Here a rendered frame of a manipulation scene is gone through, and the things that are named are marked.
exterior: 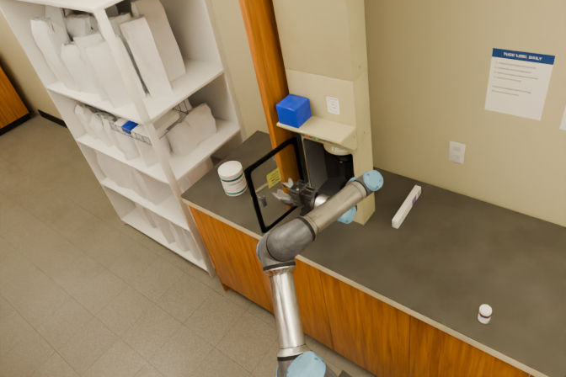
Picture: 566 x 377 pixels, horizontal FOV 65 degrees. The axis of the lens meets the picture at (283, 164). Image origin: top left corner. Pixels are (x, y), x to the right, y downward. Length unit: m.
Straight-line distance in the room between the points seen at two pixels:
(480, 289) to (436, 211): 0.45
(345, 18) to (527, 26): 0.65
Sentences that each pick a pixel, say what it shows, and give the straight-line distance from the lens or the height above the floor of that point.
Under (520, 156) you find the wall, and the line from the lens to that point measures 2.13.
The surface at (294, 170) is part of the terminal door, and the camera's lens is 2.08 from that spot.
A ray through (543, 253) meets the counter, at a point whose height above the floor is 0.94.
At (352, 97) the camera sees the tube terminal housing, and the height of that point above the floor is 1.65.
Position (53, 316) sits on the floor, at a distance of 3.74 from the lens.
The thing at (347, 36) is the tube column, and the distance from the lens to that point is 1.60.
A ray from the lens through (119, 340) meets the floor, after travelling 3.34.
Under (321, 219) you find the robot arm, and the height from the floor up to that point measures 1.45.
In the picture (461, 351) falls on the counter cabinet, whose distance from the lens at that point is 2.02.
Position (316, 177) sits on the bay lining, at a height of 1.09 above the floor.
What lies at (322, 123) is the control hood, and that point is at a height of 1.51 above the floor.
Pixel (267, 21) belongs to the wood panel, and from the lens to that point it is 1.81.
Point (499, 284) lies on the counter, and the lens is 2.00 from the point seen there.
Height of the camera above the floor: 2.53
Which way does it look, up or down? 38 degrees down
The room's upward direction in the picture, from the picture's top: 12 degrees counter-clockwise
